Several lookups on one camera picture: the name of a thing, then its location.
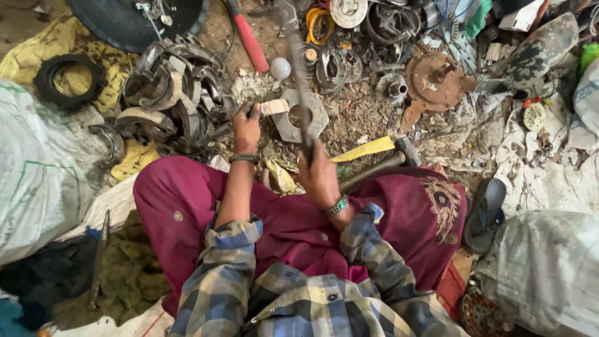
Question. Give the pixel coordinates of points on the person's right hand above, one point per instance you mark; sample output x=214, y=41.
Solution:
x=320, y=178

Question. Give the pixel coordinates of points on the person's left hand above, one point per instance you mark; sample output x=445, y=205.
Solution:
x=245, y=131

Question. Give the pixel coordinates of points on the brake shoe with tan lining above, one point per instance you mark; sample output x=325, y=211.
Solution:
x=275, y=107

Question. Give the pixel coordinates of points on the green beaded left wrist bangle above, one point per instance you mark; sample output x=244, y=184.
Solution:
x=243, y=158

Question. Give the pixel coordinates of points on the green beaded wrist bangle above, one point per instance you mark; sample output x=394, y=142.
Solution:
x=338, y=206
x=243, y=158

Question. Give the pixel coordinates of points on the green beaded right wrist bangle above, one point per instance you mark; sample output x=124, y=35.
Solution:
x=338, y=206

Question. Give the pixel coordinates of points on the yellowish crumpled scrap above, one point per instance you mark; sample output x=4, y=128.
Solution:
x=280, y=178

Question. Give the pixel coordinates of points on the yellow flat strip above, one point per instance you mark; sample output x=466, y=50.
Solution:
x=362, y=149

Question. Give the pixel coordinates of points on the grey hexagonal metal plate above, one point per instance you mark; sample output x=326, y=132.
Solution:
x=316, y=119

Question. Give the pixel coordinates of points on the maroon embroidered garment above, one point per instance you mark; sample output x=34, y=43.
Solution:
x=290, y=234

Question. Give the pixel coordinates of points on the white ball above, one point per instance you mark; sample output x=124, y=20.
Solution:
x=280, y=68

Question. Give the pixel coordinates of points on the pile of worn brake shoes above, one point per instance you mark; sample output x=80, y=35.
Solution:
x=173, y=93

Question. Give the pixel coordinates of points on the small yellow cloth piece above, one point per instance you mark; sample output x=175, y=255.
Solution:
x=135, y=159

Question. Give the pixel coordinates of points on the short metal cylinder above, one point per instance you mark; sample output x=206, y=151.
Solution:
x=393, y=86

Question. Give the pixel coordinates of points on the blue plaid shirt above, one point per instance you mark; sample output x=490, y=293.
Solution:
x=290, y=304

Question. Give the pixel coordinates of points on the single grey brake shoe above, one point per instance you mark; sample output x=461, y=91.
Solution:
x=112, y=140

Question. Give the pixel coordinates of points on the rusty round hub plate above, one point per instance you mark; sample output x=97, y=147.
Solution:
x=433, y=86

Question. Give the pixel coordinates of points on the white round metal cap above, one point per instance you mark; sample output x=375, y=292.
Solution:
x=348, y=11

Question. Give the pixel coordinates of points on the grey blue sandal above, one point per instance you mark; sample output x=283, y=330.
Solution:
x=484, y=215

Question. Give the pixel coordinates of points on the heap of metal scrap parts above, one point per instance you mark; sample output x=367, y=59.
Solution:
x=397, y=28

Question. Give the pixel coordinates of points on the black round disc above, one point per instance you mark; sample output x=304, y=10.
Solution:
x=112, y=23

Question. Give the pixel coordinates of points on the red cloth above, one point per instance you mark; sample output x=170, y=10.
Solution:
x=450, y=292

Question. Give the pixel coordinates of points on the olive green cloth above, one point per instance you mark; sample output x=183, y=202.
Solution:
x=131, y=276

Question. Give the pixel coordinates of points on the flat dark metal bar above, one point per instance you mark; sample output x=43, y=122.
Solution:
x=99, y=262

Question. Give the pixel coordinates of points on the large white woven sack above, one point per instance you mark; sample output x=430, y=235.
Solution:
x=42, y=173

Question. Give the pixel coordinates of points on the rusty perforated disc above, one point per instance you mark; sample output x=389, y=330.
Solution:
x=482, y=316

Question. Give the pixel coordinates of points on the pale round toothed disc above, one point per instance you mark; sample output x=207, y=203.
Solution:
x=534, y=117

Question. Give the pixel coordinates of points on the dirty white ground sheet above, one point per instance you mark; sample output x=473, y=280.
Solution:
x=547, y=178

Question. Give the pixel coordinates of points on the yellow dirty sack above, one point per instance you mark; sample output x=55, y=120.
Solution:
x=28, y=56

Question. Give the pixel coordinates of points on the grey white filled sack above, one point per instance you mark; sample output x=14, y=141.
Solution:
x=547, y=271

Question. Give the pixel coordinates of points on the dark blue cloth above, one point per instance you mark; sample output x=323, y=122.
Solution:
x=42, y=276

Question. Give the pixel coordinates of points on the camouflage patterned shoe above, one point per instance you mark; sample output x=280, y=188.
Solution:
x=538, y=51

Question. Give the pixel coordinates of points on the white sack with blue print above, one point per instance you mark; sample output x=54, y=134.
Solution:
x=588, y=103

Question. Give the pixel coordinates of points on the bright green plastic piece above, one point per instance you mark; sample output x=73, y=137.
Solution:
x=590, y=55

